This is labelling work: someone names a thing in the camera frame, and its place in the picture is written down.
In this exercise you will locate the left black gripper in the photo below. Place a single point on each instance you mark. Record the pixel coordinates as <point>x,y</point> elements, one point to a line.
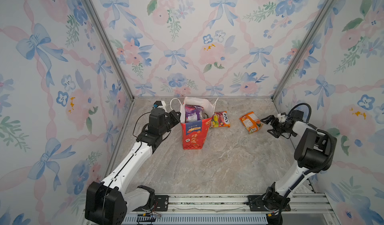
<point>171,115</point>

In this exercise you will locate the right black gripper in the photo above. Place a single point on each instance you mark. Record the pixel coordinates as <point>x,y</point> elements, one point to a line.
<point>270,118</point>

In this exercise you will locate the orange snack bag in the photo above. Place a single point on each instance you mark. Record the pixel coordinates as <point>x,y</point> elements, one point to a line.
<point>251,122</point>

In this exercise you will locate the purple Fox's candy bag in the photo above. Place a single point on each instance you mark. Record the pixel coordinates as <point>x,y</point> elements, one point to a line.
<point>194,113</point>

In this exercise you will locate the red pink paper bag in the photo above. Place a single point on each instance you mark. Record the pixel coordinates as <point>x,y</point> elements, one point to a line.
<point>195,133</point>

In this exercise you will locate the pink yellow Fox's candy bag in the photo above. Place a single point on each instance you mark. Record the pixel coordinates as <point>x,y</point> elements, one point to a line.
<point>220,120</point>

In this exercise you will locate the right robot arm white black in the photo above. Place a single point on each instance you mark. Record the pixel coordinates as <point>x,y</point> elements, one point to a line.
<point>314,153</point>

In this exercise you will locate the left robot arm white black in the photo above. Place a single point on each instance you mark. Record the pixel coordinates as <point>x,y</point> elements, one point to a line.
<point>107,202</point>

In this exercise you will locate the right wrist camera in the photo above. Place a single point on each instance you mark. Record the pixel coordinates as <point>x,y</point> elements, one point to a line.
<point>282,117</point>

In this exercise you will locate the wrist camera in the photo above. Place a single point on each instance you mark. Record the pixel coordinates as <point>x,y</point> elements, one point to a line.
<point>160,104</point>
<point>282,117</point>

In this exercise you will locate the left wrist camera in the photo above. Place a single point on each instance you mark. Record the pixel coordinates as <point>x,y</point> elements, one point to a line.
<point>160,104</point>

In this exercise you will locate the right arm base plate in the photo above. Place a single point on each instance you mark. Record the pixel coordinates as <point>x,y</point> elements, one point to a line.
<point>263,203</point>

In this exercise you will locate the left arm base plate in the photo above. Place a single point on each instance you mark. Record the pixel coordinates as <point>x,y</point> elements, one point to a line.
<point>156,203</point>

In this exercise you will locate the aluminium mounting rail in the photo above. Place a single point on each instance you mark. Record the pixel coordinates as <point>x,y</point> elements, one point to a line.
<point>231,209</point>

